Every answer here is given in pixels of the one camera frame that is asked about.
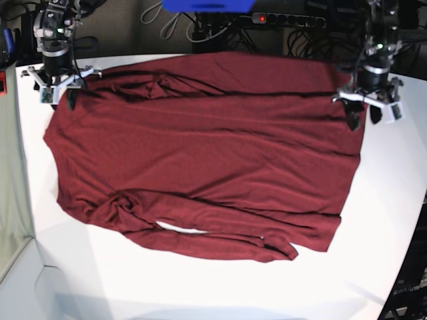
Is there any red and black device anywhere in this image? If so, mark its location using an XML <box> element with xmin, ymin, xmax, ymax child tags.
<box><xmin>0</xmin><ymin>71</ymin><xmax>7</xmax><ymax>95</ymax></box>

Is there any blue box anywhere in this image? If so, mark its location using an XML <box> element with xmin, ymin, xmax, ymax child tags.
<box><xmin>162</xmin><ymin>0</ymin><xmax>256</xmax><ymax>13</ymax></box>

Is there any grey fabric side panel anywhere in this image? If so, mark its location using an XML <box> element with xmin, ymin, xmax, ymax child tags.
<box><xmin>1</xmin><ymin>65</ymin><xmax>34</xmax><ymax>279</ymax></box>

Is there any dark red t-shirt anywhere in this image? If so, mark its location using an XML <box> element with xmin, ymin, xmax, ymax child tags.
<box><xmin>44</xmin><ymin>52</ymin><xmax>364</xmax><ymax>263</ymax></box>

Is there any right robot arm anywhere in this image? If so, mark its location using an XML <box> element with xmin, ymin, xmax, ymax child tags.
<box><xmin>21</xmin><ymin>1</ymin><xmax>102</xmax><ymax>111</ymax></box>

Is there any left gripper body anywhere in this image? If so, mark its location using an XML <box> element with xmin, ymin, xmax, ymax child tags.
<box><xmin>332</xmin><ymin>66</ymin><xmax>406</xmax><ymax>123</ymax></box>

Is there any black power strip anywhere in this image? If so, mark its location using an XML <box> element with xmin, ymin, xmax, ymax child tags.
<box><xmin>251</xmin><ymin>13</ymin><xmax>326</xmax><ymax>29</ymax></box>

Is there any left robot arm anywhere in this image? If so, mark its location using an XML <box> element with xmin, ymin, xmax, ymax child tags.
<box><xmin>332</xmin><ymin>1</ymin><xmax>404</xmax><ymax>131</ymax></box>

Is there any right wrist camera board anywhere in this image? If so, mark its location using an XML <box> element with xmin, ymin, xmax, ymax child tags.
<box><xmin>39</xmin><ymin>87</ymin><xmax>54</xmax><ymax>105</ymax></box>

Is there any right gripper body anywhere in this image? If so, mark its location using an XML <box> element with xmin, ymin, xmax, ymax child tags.
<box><xmin>21</xmin><ymin>49</ymin><xmax>102</xmax><ymax>104</ymax></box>

